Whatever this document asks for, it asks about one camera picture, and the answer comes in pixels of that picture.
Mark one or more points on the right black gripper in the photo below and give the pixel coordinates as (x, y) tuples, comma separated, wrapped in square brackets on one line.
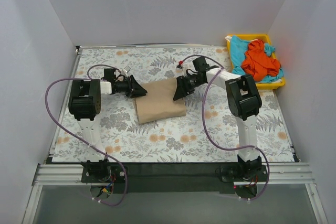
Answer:
[(184, 84)]

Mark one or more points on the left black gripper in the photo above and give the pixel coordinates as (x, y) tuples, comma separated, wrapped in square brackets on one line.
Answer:
[(132, 86)]

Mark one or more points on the beige t shirt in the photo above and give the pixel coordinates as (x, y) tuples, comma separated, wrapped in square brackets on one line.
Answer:
[(158, 103)]

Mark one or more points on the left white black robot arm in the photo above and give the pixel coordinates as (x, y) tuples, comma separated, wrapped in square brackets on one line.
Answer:
[(85, 105)]

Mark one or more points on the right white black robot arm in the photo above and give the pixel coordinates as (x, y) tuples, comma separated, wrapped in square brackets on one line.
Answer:
[(244, 103)]

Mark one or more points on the floral patterned table mat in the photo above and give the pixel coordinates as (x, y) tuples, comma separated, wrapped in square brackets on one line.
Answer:
[(208, 132)]

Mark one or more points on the turquoise t shirt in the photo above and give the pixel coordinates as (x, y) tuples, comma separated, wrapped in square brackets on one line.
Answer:
[(253, 56)]

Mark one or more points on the orange t shirt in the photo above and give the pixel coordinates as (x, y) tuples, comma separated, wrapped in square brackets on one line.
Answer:
[(258, 61)]

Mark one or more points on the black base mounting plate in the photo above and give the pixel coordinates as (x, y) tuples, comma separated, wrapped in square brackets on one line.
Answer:
[(171, 177)]

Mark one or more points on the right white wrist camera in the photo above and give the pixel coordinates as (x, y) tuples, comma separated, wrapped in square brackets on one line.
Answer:
[(183, 69)]

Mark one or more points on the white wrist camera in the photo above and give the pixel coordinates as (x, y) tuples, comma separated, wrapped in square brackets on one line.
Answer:
[(183, 69), (123, 73)]

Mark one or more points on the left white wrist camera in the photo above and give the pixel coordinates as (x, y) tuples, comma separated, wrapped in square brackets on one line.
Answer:
[(123, 73)]

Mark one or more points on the aluminium frame rail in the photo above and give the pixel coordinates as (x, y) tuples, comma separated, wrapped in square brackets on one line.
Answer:
[(70, 174)]

